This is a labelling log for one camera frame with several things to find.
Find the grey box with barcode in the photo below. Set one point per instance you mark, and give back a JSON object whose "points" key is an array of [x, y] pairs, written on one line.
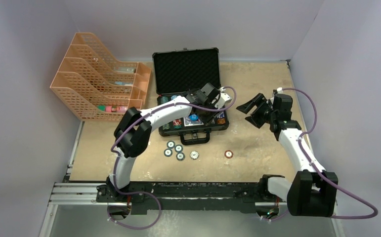
{"points": [[124, 70]]}

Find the black poker chip case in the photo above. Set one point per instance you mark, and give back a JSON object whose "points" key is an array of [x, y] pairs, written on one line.
{"points": [[177, 72]]}

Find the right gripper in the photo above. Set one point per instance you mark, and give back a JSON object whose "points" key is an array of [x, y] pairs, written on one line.
{"points": [[258, 100]]}

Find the blue playing card deck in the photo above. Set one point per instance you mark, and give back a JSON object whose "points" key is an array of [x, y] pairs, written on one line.
{"points": [[188, 122]]}

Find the green box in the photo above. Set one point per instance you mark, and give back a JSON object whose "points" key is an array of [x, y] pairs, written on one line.
{"points": [[102, 108]]}

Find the green fifty chip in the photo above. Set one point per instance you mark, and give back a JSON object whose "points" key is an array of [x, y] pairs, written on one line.
{"points": [[170, 144], [168, 152], [180, 156], [178, 148]]}

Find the white one poker chip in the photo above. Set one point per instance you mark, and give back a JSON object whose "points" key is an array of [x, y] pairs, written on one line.
{"points": [[194, 155]]}

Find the red five poker chip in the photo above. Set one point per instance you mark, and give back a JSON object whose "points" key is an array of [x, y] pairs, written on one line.
{"points": [[228, 154]]}

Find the pink cylindrical bottle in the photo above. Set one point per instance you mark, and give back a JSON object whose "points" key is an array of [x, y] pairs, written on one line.
{"points": [[115, 109]]}

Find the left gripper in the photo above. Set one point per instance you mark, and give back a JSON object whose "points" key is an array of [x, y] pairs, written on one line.
{"points": [[207, 120]]}

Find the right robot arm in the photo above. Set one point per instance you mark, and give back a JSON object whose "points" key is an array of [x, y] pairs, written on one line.
{"points": [[310, 193]]}

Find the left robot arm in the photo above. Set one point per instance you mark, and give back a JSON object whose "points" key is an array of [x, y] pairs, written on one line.
{"points": [[134, 130]]}

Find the blue round dealer button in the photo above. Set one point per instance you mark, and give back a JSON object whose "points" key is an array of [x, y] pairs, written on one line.
{"points": [[193, 117]]}

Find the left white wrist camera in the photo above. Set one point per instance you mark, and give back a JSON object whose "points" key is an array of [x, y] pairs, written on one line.
{"points": [[221, 99]]}

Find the orange plastic file organizer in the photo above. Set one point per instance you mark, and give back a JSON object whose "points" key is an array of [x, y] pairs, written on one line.
{"points": [[85, 79]]}

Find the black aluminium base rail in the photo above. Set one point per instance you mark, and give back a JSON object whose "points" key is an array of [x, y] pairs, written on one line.
{"points": [[142, 196]]}

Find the light blue item in organizer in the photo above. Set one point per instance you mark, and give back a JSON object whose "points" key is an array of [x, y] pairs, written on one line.
{"points": [[123, 83]]}

